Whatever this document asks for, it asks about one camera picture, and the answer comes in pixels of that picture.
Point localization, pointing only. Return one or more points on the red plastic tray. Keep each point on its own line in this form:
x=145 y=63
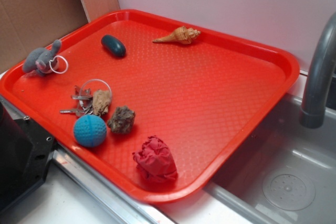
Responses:
x=201 y=99

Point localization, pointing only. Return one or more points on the brown rough rock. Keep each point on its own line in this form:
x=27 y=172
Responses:
x=122 y=120

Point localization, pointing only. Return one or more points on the tan spiral seashell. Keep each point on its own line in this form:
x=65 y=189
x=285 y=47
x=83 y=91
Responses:
x=181 y=35

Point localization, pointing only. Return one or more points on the crumpled red paper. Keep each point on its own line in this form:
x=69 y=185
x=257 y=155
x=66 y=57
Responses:
x=155 y=161

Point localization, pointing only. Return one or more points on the blue dimpled ball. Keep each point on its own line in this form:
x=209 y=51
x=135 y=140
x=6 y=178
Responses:
x=90 y=131

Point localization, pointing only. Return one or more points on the grey plush elephant toy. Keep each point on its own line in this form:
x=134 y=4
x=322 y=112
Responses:
x=43 y=61

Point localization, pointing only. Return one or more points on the grey plastic sink basin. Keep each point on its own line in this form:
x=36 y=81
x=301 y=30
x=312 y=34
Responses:
x=283 y=172

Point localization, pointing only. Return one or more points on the grey toy faucet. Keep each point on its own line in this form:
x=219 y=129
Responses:
x=319 y=92

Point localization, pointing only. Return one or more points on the brown cardboard panel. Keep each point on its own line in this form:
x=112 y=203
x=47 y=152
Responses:
x=29 y=24

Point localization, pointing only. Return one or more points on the metal keys on ring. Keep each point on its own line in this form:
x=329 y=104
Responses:
x=83 y=96

